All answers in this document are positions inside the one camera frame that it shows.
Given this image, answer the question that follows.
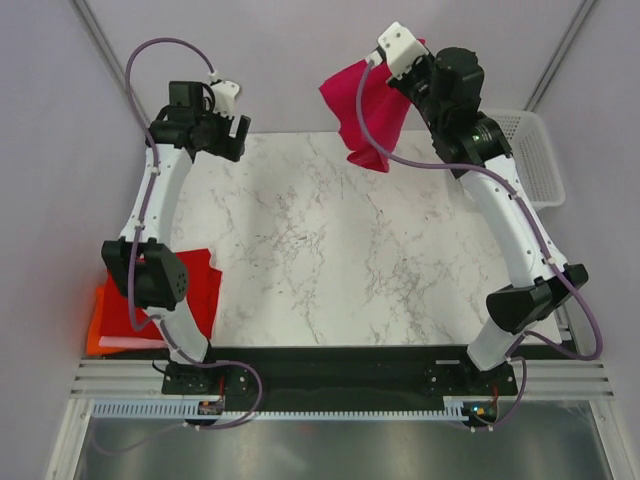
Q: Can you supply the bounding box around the magenta t shirt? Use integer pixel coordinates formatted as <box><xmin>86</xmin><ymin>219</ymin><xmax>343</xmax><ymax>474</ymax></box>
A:
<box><xmin>319</xmin><ymin>60</ymin><xmax>411</xmax><ymax>173</ymax></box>

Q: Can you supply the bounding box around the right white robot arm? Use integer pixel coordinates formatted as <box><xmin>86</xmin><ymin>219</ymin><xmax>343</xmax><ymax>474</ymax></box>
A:
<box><xmin>388</xmin><ymin>45</ymin><xmax>589</xmax><ymax>394</ymax></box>

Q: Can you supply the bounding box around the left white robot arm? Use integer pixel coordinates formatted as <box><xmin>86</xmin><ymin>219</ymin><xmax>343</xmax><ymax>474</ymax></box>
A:
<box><xmin>101</xmin><ymin>79</ymin><xmax>251</xmax><ymax>395</ymax></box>

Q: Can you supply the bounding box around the white plastic basket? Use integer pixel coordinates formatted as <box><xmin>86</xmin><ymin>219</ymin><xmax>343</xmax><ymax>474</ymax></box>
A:
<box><xmin>485</xmin><ymin>109</ymin><xmax>566</xmax><ymax>211</ymax></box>

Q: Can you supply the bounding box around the red folded t shirt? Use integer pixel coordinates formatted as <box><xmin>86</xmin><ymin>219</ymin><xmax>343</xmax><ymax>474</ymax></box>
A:
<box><xmin>94</xmin><ymin>249</ymin><xmax>223</xmax><ymax>351</ymax></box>

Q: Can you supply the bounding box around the orange folded t shirt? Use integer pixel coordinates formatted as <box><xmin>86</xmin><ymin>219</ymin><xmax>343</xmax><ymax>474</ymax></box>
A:
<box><xmin>85</xmin><ymin>285</ymin><xmax>171</xmax><ymax>356</ymax></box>

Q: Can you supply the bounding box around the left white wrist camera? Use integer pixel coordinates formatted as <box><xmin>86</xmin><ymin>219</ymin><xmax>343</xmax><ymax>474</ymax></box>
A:
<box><xmin>208</xmin><ymin>71</ymin><xmax>242</xmax><ymax>134</ymax></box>

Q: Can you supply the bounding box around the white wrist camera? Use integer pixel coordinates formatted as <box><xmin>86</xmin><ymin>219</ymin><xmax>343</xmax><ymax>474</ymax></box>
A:
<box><xmin>208</xmin><ymin>71</ymin><xmax>242</xmax><ymax>134</ymax></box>
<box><xmin>365</xmin><ymin>21</ymin><xmax>428</xmax><ymax>80</ymax></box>

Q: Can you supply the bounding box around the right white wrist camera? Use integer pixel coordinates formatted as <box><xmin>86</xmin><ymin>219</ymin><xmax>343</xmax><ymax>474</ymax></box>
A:
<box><xmin>365</xmin><ymin>21</ymin><xmax>428</xmax><ymax>80</ymax></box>

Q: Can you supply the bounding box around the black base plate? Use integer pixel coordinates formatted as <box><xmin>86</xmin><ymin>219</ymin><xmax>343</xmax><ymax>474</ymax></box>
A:
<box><xmin>162</xmin><ymin>346</ymin><xmax>518</xmax><ymax>413</ymax></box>

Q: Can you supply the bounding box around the aluminium frame rail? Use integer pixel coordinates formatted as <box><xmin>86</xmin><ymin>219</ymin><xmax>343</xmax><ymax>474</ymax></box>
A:
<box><xmin>71</xmin><ymin>358</ymin><xmax>614</xmax><ymax>400</ymax></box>

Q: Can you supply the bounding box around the white slotted cable duct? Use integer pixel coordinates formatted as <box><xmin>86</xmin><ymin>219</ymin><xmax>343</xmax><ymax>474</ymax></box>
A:
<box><xmin>91</xmin><ymin>397</ymin><xmax>481</xmax><ymax>421</ymax></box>

